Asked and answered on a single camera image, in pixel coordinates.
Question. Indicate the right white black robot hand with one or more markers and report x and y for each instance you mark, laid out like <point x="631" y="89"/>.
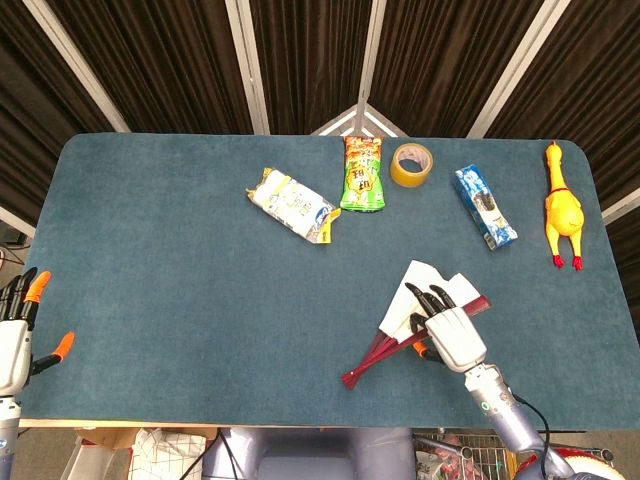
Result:
<point x="455" y="340"/>

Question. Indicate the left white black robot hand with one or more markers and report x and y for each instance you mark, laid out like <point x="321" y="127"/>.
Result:
<point x="12" y="350"/>

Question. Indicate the red ribbed paper folding fan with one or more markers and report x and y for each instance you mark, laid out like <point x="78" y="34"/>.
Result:
<point x="397" y="307"/>

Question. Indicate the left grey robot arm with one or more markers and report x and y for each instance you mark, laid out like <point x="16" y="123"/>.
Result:
<point x="6" y="435"/>

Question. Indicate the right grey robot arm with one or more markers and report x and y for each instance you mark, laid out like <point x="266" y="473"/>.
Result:
<point x="500" y="410"/>

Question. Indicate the blue cookie box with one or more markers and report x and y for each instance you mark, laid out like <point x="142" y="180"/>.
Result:
<point x="485" y="207"/>

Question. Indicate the blue felt table mat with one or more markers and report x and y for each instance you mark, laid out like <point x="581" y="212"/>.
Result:
<point x="150" y="300"/>

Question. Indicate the yellow rubber chicken toy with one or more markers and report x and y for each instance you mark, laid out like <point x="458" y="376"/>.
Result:
<point x="564" y="212"/>

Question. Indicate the yellow packing tape roll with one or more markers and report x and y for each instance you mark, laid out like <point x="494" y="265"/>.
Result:
<point x="407" y="177"/>

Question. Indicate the green orange snack packet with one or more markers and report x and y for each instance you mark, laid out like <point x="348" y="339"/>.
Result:
<point x="362" y="180"/>

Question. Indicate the grey robot torso base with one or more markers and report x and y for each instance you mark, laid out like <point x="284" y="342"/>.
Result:
<point x="310" y="455"/>

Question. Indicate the white checked bag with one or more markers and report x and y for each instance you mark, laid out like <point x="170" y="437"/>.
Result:
<point x="165" y="457"/>

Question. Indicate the white yellow snack packet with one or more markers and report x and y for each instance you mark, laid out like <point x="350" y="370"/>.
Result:
<point x="292" y="205"/>

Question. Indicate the white metal frame bar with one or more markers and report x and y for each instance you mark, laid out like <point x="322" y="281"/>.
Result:
<point x="15" y="220"/>
<point x="622" y="205"/>

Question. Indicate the white triangular frame bracket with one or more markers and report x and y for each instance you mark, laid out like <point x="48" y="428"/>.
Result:
<point x="357" y="120"/>

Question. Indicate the white metal frame post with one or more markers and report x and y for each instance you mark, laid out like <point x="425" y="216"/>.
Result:
<point x="247" y="65"/>
<point x="371" y="50"/>
<point x="75" y="62"/>
<point x="520" y="67"/>

